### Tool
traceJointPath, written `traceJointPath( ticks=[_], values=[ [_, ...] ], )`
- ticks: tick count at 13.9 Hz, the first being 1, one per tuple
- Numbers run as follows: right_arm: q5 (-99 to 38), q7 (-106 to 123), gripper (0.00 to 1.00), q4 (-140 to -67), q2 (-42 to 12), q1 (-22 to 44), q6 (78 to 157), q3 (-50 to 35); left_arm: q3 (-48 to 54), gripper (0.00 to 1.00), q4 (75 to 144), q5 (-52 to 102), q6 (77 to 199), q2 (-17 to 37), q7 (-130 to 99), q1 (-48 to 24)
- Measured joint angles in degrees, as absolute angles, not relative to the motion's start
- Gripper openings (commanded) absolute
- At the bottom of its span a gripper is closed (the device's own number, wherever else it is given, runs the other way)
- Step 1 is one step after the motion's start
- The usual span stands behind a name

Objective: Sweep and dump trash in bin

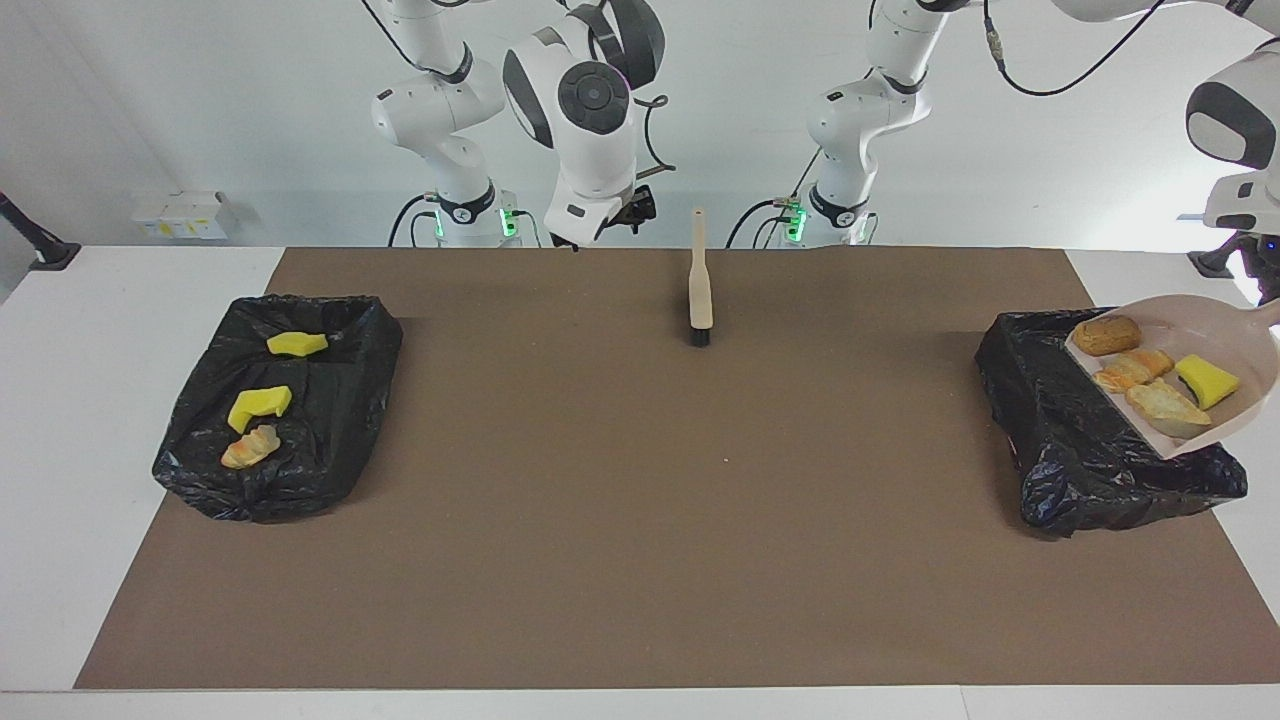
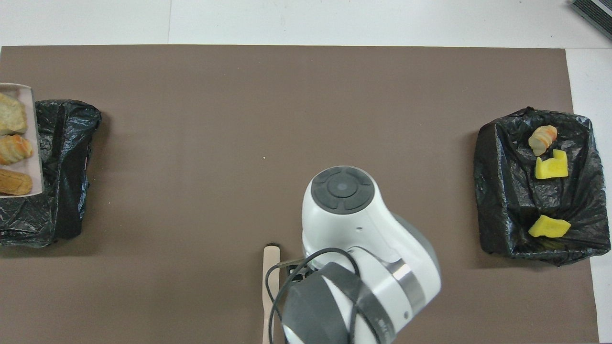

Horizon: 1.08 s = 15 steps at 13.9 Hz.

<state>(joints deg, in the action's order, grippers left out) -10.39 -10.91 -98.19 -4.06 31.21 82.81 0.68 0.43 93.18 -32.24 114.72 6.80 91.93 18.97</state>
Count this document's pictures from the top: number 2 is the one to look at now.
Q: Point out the bin lined with black bag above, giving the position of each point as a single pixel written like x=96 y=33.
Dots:
x=507 y=200
x=67 y=181

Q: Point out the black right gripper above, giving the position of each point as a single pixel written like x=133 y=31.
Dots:
x=299 y=272

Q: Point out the yellowish bread chunk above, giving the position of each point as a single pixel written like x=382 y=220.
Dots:
x=10 y=115

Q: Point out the plain yellow sponge piece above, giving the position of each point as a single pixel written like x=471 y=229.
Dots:
x=550 y=227

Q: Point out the brown bread roll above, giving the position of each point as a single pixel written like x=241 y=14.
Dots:
x=14 y=182

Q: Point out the beige brush with black bristles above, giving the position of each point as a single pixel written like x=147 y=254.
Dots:
x=270 y=267

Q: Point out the pale orange-tinged bread chunk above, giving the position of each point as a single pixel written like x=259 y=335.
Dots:
x=14 y=149

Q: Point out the beige plastic dustpan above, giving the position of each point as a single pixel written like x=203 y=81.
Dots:
x=34 y=143

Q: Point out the brown table mat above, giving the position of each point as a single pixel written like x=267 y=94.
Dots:
x=239 y=105

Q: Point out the grey ribbed panel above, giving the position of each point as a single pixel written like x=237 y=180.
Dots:
x=595 y=14

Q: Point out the pale striped croissant piece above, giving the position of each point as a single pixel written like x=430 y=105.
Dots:
x=542 y=138

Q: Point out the yellow sponge with green pad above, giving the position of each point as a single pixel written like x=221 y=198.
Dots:
x=552 y=166

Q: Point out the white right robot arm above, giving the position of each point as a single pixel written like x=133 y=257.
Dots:
x=354 y=229

